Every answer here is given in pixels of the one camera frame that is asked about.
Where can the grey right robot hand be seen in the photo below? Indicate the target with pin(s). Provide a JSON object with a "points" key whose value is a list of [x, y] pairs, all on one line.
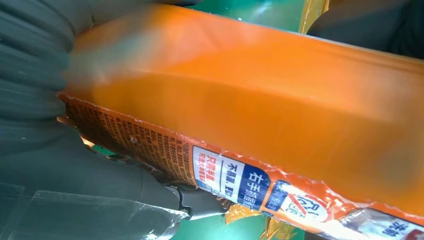
{"points": [[66, 172]]}

